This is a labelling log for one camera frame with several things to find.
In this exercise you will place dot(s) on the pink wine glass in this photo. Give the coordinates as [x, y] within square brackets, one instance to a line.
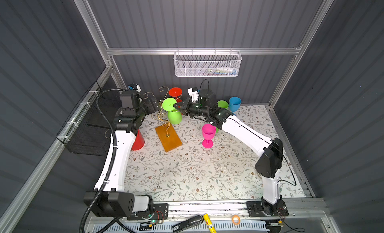
[209, 132]

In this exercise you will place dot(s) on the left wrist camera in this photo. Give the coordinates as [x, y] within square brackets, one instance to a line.
[135, 87]

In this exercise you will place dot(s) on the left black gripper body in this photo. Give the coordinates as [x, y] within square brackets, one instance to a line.
[148, 108]

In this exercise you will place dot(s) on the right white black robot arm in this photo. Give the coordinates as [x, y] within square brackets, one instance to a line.
[202, 105]

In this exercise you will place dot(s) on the black wire wall basket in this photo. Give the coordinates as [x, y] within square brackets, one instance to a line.
[87, 131]

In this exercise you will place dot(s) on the blue wine glass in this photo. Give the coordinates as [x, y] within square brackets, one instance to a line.
[234, 104]

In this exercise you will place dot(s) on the black stapler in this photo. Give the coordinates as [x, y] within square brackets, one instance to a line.
[187, 224]

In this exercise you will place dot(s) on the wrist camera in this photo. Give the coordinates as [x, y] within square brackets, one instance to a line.
[135, 87]
[193, 94]

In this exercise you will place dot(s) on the red pencil cup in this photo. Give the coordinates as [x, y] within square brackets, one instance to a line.
[139, 142]

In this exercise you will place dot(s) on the clear tape roll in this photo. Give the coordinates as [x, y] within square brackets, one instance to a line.
[259, 176]

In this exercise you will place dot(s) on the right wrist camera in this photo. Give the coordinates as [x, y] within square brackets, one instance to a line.
[193, 94]

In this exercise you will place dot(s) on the white wire wall basket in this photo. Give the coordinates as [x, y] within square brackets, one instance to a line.
[207, 63]

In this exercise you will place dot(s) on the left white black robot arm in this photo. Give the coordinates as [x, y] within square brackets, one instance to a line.
[109, 197]

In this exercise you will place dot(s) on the wooden base wire glass rack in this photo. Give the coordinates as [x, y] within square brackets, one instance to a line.
[165, 132]

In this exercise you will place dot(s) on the red wine glass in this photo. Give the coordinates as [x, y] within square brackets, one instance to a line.
[176, 93]

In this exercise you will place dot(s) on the yellow glue tube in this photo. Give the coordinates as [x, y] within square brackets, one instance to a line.
[209, 223]

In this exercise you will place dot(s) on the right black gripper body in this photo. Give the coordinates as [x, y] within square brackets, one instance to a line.
[194, 110]

